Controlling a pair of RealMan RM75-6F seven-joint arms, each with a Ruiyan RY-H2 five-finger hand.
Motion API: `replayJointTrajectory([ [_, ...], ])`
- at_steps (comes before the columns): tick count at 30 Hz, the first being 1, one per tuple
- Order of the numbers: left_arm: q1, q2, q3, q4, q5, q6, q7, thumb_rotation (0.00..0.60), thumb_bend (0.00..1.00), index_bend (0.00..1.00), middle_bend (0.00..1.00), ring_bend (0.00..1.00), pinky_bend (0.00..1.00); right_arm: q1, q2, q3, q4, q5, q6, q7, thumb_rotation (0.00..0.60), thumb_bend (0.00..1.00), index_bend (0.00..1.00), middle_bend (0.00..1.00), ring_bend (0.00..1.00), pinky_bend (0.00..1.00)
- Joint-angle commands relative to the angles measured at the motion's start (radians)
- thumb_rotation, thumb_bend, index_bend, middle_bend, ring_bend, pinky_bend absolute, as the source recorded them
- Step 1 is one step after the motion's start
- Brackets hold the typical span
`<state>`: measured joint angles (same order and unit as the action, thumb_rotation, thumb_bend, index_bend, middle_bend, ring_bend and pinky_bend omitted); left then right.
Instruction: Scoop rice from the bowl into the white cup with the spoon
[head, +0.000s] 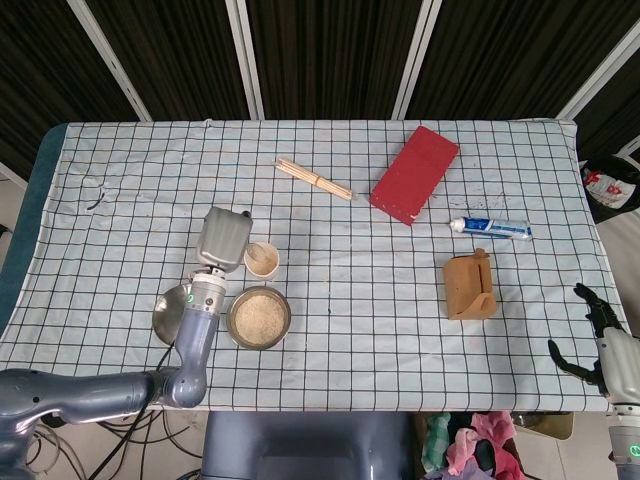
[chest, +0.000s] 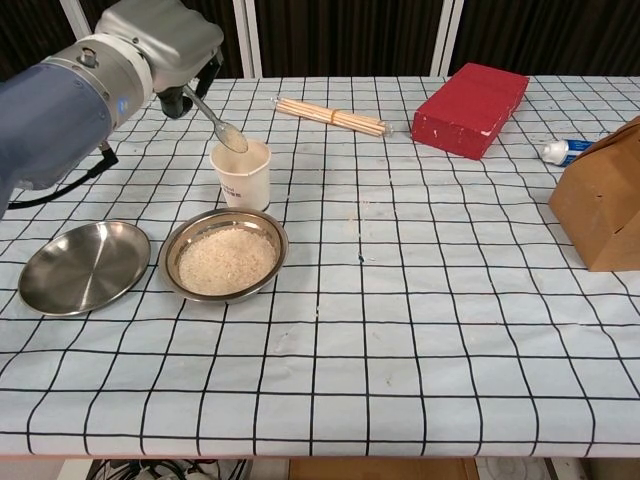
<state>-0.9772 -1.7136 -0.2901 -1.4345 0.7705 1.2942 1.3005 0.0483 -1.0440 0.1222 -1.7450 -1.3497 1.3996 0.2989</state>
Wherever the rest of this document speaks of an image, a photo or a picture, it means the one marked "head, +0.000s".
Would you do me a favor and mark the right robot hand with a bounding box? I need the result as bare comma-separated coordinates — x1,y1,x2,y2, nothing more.
547,281,640,402

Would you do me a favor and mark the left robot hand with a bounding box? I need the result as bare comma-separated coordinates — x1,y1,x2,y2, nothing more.
194,205,253,275

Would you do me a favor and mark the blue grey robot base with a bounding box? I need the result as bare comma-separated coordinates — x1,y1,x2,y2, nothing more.
200,410,417,480

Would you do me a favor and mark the white paper cup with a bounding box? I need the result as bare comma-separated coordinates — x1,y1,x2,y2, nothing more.
242,241,281,282

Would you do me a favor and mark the metal bowl holding rice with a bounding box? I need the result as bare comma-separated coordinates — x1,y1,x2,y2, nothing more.
225,285,293,351

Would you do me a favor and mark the empty metal bowl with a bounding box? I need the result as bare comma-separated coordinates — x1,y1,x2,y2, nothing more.
151,283,194,347

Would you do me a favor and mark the bundle of wooden sticks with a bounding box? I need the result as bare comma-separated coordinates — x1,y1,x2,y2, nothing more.
273,157,355,203

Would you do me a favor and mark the checked light blue tablecloth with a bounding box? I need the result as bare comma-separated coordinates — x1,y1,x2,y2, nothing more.
0,118,640,414

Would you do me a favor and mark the pink cloth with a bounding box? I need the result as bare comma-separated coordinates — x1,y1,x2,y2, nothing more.
445,410,524,480

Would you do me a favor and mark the black bag with red print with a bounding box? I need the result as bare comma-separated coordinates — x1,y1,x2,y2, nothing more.
579,154,640,226

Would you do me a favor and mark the brown paper box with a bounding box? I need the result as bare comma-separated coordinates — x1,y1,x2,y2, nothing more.
442,247,499,322

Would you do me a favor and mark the blue white toothpaste tube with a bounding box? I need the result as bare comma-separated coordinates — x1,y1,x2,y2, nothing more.
448,215,534,244

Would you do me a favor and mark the teal table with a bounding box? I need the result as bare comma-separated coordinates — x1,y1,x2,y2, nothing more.
0,123,69,326

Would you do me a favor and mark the red brick block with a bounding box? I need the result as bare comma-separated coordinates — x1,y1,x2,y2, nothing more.
368,125,461,228

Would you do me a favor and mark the green cloth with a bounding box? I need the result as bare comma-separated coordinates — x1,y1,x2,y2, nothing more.
420,412,452,474

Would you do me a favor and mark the white partition frame post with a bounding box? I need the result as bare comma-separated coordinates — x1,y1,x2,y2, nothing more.
66,0,153,123
390,0,444,121
224,0,266,121
558,18,640,121

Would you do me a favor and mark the tangle of floor cables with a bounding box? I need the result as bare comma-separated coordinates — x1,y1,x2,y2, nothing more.
19,409,207,480

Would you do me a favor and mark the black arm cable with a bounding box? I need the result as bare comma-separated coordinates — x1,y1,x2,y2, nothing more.
89,343,177,480

